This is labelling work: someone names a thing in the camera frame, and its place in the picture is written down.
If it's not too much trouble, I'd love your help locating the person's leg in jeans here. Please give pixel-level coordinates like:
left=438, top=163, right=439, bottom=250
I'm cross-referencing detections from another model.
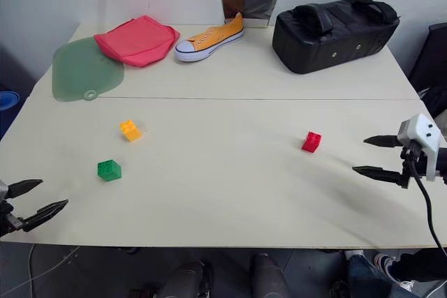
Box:
left=346, top=254, right=413, bottom=298

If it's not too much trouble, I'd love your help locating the dark rounded shape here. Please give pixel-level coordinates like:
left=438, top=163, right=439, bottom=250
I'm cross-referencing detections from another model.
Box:
left=159, top=259, right=214, bottom=298
left=249, top=253, right=291, bottom=298

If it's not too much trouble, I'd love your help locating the green translucent silicone mat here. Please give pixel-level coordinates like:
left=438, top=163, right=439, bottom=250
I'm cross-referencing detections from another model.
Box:
left=52, top=36, right=126, bottom=103

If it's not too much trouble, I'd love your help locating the black carry bag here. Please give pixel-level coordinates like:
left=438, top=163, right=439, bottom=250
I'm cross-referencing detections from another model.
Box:
left=272, top=0, right=401, bottom=75

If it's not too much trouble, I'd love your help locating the red toy brick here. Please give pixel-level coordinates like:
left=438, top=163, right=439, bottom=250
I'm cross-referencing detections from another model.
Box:
left=301, top=131, right=323, bottom=154

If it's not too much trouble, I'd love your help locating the green toy brick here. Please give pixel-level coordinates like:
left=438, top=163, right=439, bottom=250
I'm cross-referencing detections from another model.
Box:
left=96, top=159, right=122, bottom=182

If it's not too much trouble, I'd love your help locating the white shoe toe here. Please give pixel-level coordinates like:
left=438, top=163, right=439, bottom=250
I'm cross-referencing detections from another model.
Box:
left=344, top=248, right=365, bottom=261

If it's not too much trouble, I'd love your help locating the pink fabric pouch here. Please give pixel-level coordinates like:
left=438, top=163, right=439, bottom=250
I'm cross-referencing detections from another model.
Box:
left=94, top=15, right=181, bottom=68

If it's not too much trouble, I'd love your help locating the white floor cable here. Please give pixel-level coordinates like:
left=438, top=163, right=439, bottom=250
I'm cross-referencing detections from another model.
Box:
left=0, top=243, right=82, bottom=296

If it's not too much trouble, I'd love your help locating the yellow toy brick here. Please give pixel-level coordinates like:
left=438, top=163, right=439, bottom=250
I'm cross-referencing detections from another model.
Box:
left=119, top=119, right=142, bottom=142

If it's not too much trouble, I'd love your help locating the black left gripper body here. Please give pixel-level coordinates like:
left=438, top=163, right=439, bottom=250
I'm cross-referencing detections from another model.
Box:
left=0, top=198, right=25, bottom=238

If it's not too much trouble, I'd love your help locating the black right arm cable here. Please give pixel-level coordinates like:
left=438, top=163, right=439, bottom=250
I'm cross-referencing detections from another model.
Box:
left=408, top=141, right=447, bottom=259

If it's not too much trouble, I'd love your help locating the blue round container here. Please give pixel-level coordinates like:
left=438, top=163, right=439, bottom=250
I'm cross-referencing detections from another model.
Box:
left=0, top=91, right=22, bottom=138

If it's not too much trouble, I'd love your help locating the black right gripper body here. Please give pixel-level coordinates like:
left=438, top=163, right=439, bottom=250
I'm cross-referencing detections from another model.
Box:
left=400, top=140, right=430, bottom=190

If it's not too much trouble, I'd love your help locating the black fabric object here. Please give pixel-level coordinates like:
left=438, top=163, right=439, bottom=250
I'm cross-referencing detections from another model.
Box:
left=388, top=247, right=447, bottom=283

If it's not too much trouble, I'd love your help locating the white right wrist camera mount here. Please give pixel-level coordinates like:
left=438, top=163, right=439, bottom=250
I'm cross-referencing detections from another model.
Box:
left=397, top=113, right=443, bottom=182

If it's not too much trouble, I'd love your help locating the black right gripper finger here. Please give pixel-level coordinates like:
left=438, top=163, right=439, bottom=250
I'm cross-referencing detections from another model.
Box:
left=362, top=135, right=401, bottom=149
left=352, top=165, right=403, bottom=184

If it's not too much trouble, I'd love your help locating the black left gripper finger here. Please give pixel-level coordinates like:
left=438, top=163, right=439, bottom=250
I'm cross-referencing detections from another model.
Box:
left=6, top=179, right=44, bottom=199
left=21, top=199, right=70, bottom=233

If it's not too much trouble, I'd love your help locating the yellow canvas sneaker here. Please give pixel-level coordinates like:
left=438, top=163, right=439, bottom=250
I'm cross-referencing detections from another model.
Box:
left=174, top=12, right=244, bottom=64

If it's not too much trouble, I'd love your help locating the black chair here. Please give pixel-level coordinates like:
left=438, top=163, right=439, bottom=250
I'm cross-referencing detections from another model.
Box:
left=407, top=22, right=447, bottom=118

